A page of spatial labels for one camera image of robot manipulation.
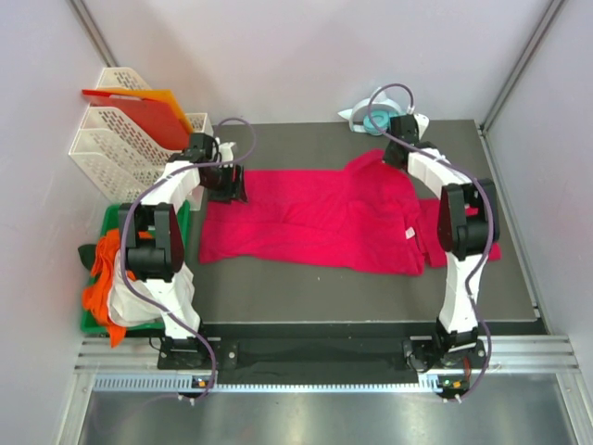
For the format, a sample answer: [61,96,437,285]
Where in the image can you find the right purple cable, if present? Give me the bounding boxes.
[366,83,498,403]

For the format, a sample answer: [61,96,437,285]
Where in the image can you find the white file organizer rack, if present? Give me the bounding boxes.
[68,67,214,210]

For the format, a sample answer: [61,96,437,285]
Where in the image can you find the red orange folder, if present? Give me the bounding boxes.
[82,89,193,151]

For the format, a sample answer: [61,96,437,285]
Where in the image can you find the orange t shirt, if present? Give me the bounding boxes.
[82,228,127,348]

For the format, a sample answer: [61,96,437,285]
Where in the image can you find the purple cable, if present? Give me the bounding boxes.
[118,117,258,402]
[366,83,498,403]

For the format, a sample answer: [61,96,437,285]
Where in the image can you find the pink t shirt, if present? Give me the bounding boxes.
[198,150,424,276]
[416,197,503,270]

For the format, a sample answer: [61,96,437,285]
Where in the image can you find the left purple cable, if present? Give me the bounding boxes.
[118,117,258,402]

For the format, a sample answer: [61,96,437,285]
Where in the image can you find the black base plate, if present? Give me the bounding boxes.
[156,337,490,385]

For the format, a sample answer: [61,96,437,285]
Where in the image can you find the grey cable duct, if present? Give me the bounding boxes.
[93,374,443,394]

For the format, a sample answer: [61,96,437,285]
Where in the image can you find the dark green cloth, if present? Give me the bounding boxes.
[77,244,97,272]

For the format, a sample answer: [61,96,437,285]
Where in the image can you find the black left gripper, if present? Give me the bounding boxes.
[201,162,247,205]

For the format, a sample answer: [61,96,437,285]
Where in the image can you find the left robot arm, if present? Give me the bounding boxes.
[110,133,246,368]

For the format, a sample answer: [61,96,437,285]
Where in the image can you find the green plastic bin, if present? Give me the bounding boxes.
[80,202,192,337]

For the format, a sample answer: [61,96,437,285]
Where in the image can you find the white t shirt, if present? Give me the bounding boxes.
[107,252,200,327]

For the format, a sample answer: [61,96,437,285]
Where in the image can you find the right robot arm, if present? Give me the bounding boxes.
[384,114,499,372]

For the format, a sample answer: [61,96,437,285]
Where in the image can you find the teal cat ear headphones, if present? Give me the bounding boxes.
[337,92,404,136]

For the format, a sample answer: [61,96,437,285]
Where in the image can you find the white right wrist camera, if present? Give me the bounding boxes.
[413,113,430,139]

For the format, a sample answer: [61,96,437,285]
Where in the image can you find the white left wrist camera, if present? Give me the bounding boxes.
[219,142,236,165]

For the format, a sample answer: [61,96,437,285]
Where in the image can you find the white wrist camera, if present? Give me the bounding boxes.
[219,142,236,165]
[413,113,430,139]

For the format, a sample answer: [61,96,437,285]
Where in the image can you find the folded pink t shirt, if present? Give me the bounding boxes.
[416,197,503,270]

